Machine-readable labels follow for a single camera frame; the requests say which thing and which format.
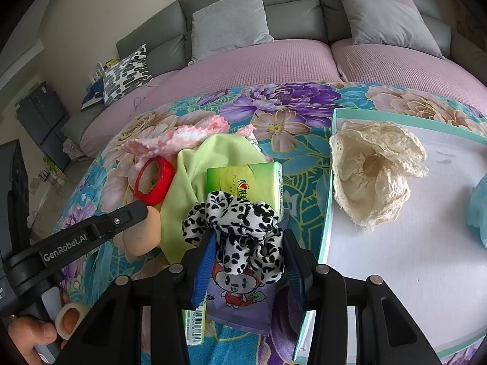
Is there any brown patterned cloth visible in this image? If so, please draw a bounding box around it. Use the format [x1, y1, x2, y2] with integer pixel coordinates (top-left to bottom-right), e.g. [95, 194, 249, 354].
[453, 5, 487, 52]

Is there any light green cloth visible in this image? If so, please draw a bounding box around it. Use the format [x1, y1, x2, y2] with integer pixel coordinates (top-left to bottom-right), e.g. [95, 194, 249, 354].
[160, 134, 275, 265]

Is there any person's left hand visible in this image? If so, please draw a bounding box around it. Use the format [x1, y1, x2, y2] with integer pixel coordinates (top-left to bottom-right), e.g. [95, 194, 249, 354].
[8, 291, 81, 365]

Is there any pink sofa cover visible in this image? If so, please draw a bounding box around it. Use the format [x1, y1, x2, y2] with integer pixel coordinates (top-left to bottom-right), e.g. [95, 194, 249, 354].
[331, 38, 487, 116]
[78, 40, 343, 160]

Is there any green tissue pack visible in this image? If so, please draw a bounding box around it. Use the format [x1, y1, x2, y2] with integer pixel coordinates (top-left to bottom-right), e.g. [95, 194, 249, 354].
[184, 162, 284, 347]

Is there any dark cabinet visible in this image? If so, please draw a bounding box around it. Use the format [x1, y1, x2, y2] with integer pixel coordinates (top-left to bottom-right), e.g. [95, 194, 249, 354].
[15, 82, 71, 170]

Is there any peach round sponge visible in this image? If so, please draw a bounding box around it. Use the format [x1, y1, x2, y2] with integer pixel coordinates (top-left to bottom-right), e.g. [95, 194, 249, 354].
[125, 207, 162, 257]

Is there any purple wet wipes packet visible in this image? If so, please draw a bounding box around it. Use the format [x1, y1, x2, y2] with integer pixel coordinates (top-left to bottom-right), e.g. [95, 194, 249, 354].
[198, 259, 276, 337]

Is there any light blue cloth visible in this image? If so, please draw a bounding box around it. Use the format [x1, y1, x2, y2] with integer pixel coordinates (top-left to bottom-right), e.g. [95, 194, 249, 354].
[470, 173, 487, 248]

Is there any pink white striped cloth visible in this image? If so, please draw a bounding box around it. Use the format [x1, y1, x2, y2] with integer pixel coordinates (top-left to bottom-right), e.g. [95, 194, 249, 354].
[122, 115, 231, 158]

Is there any cream lace cloth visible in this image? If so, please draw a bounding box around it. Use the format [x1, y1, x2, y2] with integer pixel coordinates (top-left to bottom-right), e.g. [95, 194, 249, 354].
[329, 120, 429, 232]

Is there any pink scrunchie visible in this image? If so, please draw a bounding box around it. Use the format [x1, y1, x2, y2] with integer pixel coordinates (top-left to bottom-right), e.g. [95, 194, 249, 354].
[236, 123, 263, 153]

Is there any black screen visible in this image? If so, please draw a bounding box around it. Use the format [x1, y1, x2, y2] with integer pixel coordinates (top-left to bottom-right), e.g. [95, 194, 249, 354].
[0, 139, 31, 259]

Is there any white tray with teal rim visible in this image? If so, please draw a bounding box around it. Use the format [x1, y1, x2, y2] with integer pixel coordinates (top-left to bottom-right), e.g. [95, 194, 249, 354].
[293, 108, 487, 363]

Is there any grey sofa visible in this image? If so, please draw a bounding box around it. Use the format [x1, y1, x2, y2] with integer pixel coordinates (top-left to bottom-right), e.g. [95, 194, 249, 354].
[61, 0, 487, 160]

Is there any red ring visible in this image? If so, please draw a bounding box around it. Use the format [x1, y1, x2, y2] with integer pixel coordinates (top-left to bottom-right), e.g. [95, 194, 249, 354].
[133, 157, 176, 205]

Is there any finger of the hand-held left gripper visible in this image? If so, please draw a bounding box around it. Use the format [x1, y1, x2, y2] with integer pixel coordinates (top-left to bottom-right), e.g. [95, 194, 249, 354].
[89, 201, 150, 241]

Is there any black white spotted scrunchie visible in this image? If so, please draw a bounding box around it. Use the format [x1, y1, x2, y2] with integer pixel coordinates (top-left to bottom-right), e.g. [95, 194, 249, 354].
[182, 190, 285, 284]

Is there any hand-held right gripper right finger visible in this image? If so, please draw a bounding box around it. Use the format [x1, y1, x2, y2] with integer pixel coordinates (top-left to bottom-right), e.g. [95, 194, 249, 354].
[282, 230, 444, 365]

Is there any black white patterned pillow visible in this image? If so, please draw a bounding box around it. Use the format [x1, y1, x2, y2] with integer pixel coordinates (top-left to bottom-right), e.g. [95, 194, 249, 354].
[103, 44, 153, 107]

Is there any grey and pink pillow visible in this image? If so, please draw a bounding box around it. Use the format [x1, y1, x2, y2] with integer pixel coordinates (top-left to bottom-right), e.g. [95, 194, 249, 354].
[331, 0, 447, 59]

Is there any blue book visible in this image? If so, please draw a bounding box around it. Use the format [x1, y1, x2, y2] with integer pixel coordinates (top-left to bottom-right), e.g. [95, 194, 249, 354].
[81, 80, 105, 111]

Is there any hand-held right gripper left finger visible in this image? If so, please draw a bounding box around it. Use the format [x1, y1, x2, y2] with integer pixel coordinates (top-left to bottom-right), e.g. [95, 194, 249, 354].
[57, 232, 217, 365]

